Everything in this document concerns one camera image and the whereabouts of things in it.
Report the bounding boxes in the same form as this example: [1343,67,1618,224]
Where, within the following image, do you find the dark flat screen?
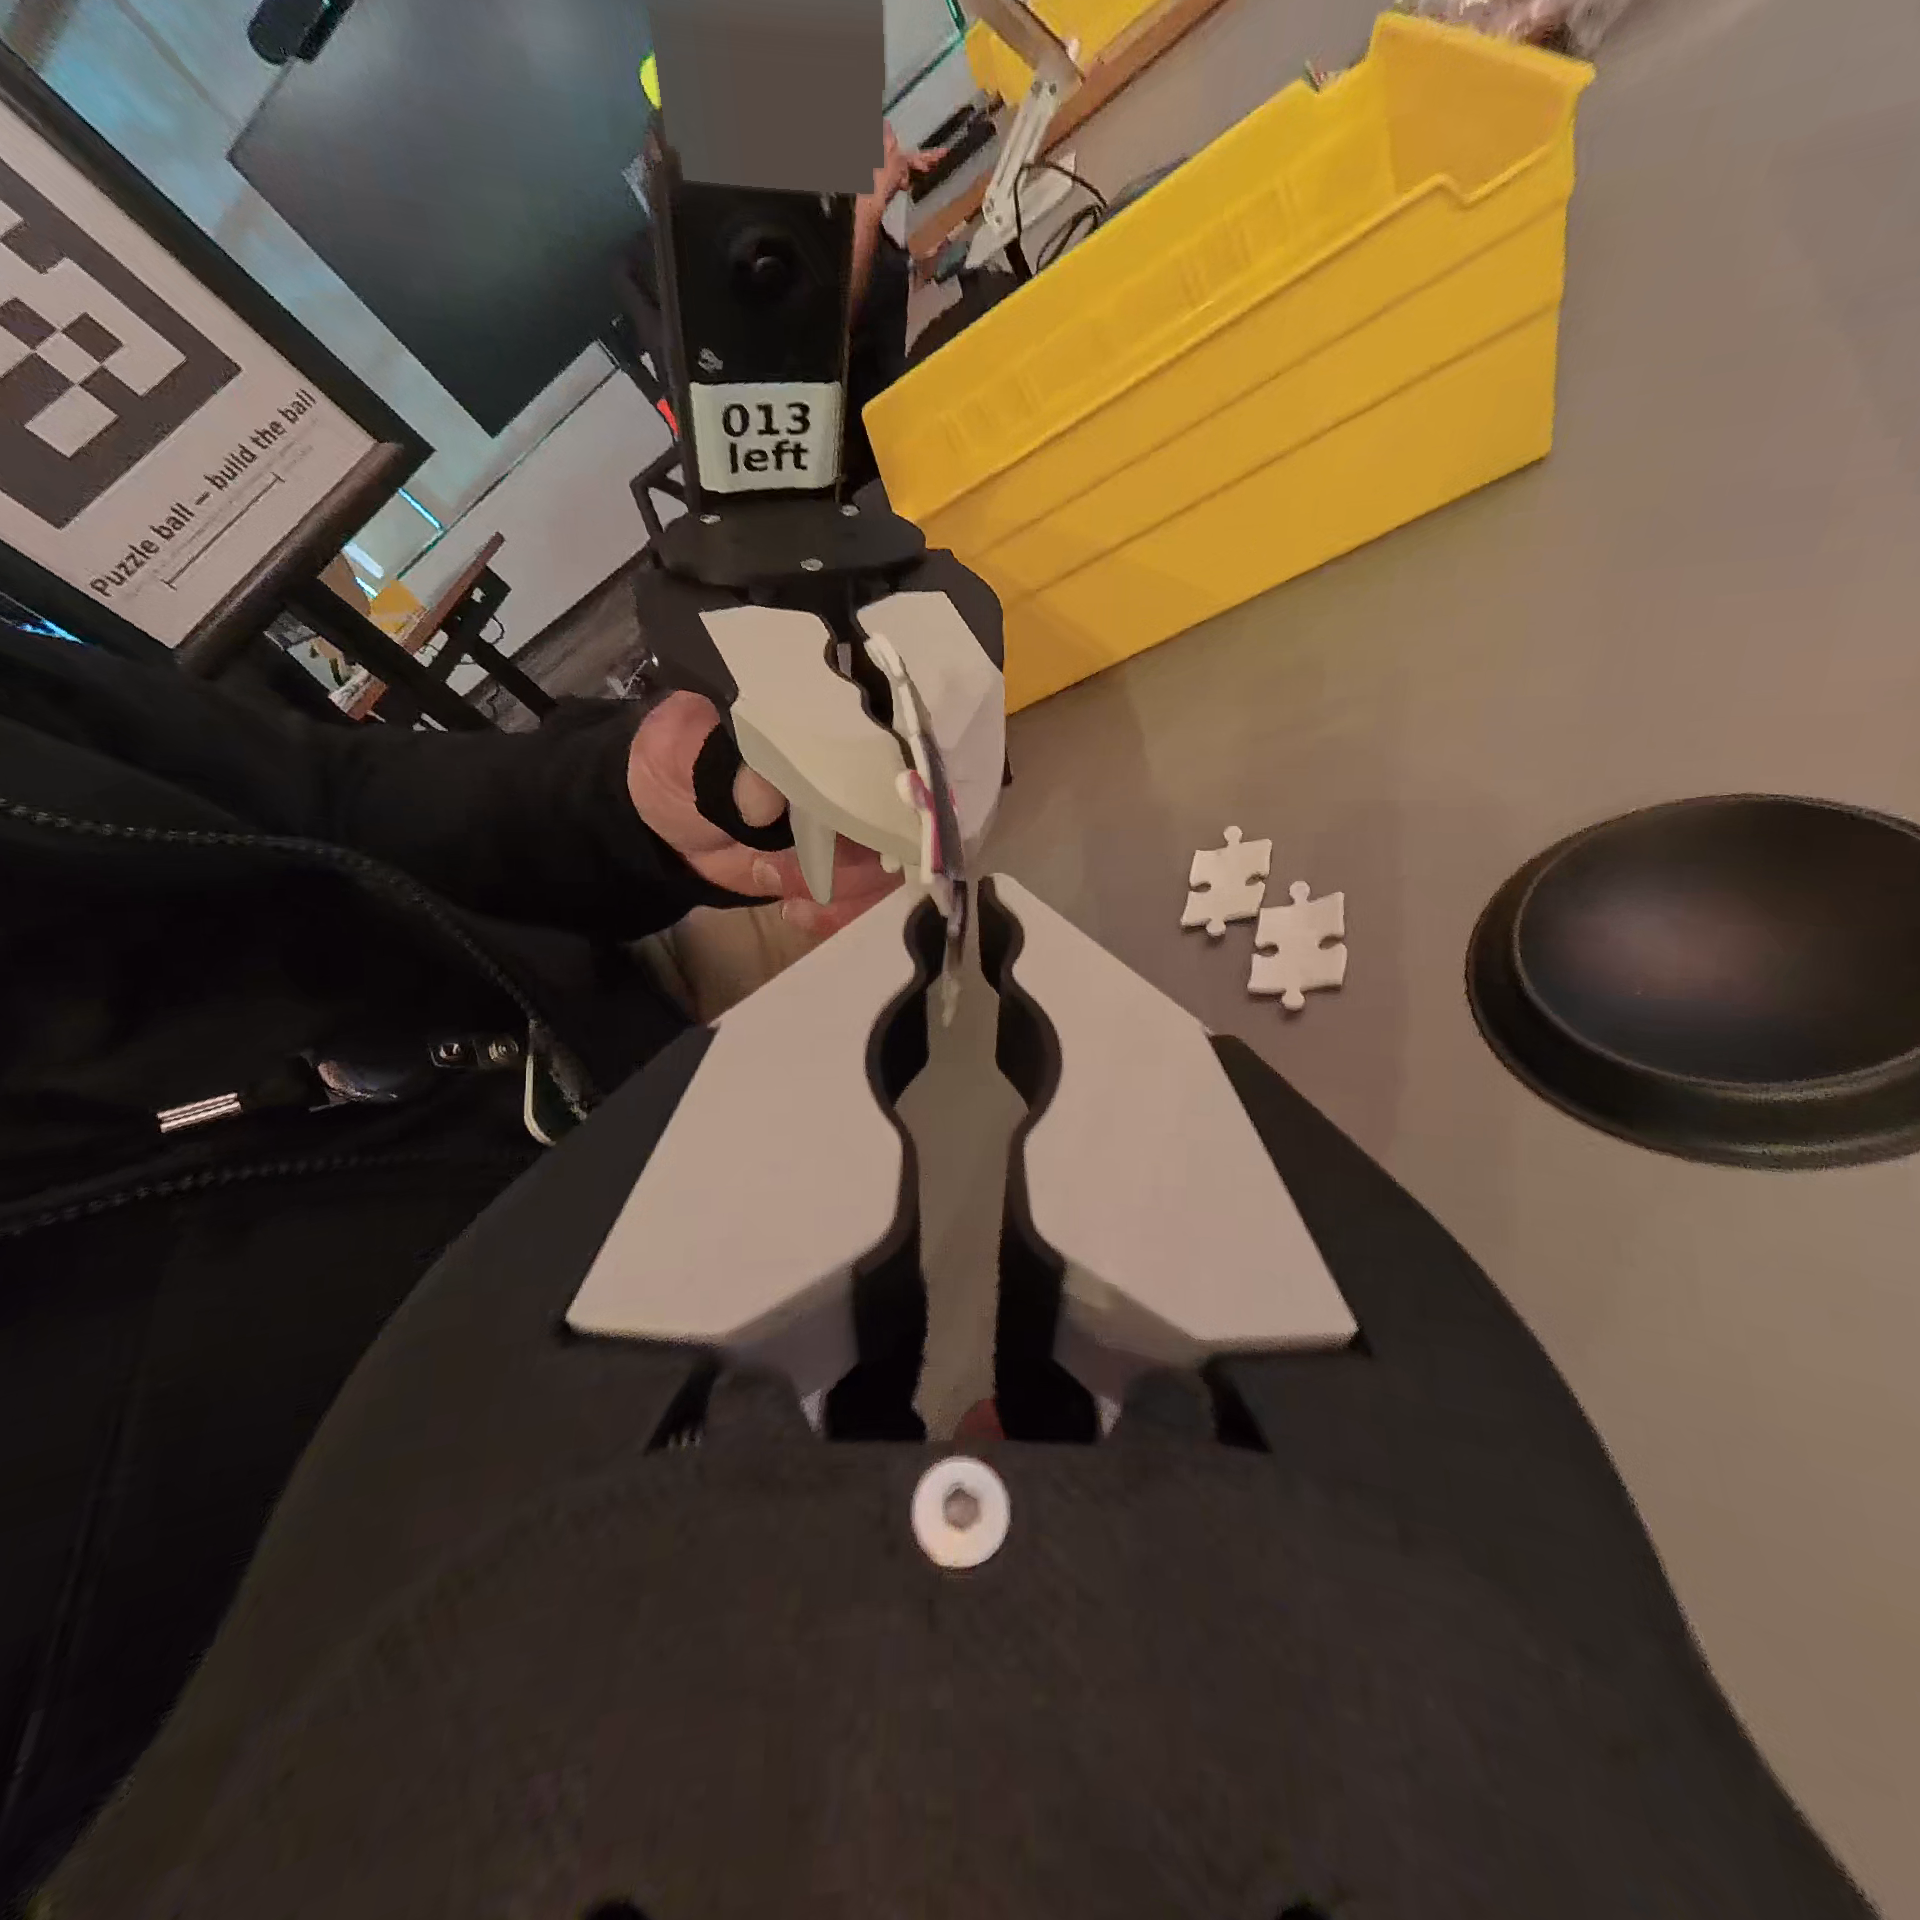
[224,0,665,440]

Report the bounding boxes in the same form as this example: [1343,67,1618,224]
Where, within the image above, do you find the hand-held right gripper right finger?
[979,872,1363,1432]

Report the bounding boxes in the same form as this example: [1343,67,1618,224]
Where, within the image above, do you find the small yellow bin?
[961,0,1176,110]

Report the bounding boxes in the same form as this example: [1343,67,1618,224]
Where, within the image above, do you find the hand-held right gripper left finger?
[565,886,939,1432]

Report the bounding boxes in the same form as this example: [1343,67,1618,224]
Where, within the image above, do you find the black round puzzle ball stand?
[1466,796,1920,1172]

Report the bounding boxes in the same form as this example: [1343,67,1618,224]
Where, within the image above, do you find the light wooden desk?
[901,0,1234,260]

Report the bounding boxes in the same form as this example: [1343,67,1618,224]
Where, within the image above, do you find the white puzzle piece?
[1247,879,1351,1012]
[1180,823,1276,936]

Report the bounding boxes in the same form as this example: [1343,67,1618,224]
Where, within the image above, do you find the colourful printed puzzle piece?
[866,637,981,1029]

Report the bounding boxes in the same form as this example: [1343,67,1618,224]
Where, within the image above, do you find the person's left forearm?
[224,698,723,950]

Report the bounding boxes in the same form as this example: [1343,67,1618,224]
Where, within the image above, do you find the large yellow plastic bin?
[863,11,1596,716]

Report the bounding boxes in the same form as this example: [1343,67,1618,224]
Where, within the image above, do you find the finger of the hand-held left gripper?
[700,603,924,838]
[866,589,1009,875]

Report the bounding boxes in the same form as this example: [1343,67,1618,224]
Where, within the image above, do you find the person's left hand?
[624,694,906,941]

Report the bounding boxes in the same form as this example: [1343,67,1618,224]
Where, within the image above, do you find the framed checkered sign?
[0,40,440,682]

